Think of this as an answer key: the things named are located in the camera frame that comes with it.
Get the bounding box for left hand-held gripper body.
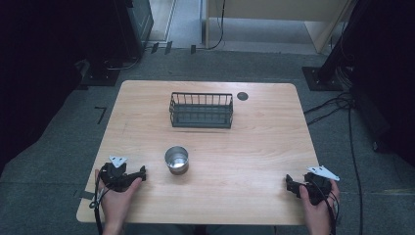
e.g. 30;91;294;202
98;155;135;193

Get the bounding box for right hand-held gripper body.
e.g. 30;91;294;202
302;164;341;207

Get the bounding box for person's right hand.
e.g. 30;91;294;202
299;178;342;234

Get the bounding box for person's left hand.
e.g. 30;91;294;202
94;168;144;229

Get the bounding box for grey tape strip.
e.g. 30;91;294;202
78;190;96;201

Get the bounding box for small metal cup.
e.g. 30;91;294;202
163;145;190;176

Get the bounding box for black stand with flat base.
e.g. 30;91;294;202
75;58;121;91

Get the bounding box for black stand with square base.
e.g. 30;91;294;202
300;0;376;92

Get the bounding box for dark grey cabinet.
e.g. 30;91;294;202
112;0;155;62

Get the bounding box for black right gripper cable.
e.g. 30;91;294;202
311;180;341;235

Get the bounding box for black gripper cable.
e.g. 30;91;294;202
311;180;341;235
88;164;111;235

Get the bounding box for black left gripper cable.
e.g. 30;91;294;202
88;164;111;235

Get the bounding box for black floor cables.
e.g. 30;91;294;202
302;91;365;235

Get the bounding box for black wire basket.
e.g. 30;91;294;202
168;91;235;129

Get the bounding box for thin black hanging cable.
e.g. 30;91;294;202
207;0;227;51

